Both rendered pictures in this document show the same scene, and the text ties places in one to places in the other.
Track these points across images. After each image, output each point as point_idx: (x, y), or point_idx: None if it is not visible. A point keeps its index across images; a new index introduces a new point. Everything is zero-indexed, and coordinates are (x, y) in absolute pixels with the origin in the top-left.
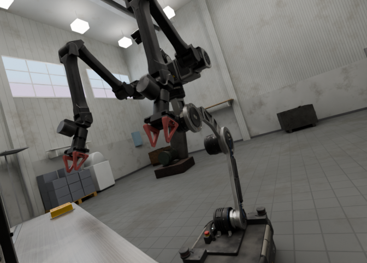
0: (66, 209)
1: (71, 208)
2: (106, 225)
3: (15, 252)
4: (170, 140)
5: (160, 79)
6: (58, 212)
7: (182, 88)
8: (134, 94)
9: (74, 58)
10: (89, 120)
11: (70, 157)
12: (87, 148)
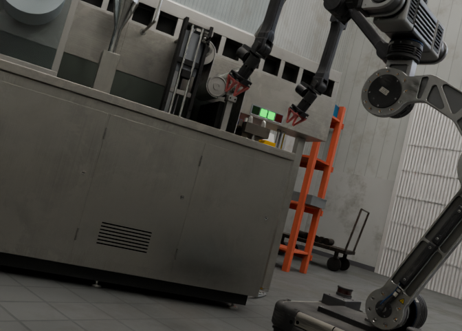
0: (262, 142)
1: (263, 142)
2: (199, 122)
3: (188, 116)
4: (227, 90)
5: None
6: (260, 142)
7: (397, 43)
8: None
9: (335, 25)
10: (313, 84)
11: (299, 115)
12: (298, 108)
